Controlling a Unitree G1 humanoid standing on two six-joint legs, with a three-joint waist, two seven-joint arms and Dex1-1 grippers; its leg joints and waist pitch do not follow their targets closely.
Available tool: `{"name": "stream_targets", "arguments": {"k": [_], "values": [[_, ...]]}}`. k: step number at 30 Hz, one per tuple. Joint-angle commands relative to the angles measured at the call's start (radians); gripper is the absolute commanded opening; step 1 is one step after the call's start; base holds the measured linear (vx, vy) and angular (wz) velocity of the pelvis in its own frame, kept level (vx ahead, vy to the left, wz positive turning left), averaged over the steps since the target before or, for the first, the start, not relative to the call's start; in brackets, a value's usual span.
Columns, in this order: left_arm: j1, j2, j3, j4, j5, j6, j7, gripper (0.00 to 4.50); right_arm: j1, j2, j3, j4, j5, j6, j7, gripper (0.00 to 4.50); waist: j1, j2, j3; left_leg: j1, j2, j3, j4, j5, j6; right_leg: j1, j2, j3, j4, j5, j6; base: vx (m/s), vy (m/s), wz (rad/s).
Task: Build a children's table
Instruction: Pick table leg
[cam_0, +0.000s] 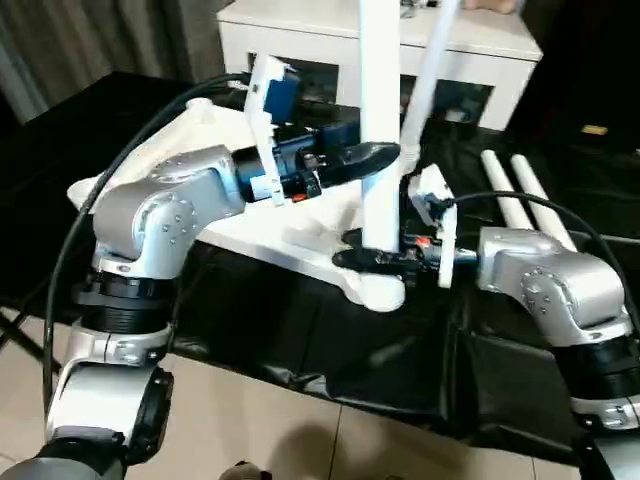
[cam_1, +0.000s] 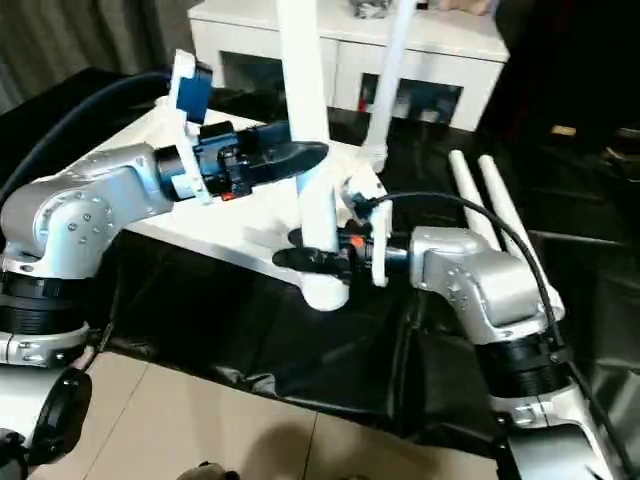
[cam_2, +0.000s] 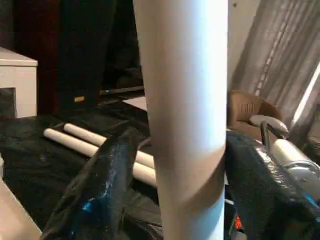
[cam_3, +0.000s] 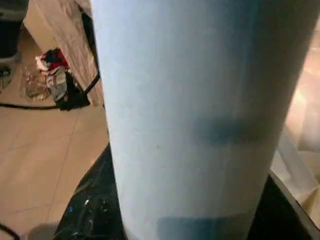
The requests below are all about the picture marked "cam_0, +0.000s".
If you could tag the white plastic table leg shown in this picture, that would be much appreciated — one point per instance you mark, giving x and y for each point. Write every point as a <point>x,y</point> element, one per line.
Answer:
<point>505,195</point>
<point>430,85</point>
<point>380,75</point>
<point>540,200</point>

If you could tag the black mat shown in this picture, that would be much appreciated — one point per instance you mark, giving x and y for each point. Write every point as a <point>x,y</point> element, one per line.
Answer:
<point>525,360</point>

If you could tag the grey curtain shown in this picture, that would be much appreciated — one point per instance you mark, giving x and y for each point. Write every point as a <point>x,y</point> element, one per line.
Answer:
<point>75,45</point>

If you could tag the white cabinet with glass doors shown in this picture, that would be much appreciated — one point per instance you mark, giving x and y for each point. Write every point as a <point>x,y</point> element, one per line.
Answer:
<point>300,35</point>

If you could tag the beige plush toy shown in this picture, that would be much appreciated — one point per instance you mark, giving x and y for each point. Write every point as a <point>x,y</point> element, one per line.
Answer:
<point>490,4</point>

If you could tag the white plastic table top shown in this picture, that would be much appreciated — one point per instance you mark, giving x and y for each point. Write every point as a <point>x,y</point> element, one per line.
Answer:
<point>310,225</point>

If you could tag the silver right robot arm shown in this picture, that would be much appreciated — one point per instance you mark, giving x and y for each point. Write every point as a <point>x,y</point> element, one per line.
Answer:
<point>550,280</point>

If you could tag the black metal stand foot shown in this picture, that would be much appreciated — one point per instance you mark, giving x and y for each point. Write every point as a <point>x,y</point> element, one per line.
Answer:
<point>20,335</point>

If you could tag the small yellow box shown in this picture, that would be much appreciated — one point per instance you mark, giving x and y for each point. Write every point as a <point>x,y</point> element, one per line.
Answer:
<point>595,129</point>

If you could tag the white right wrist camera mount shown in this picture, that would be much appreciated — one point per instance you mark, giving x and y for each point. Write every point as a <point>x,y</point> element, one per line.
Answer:
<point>440,210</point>

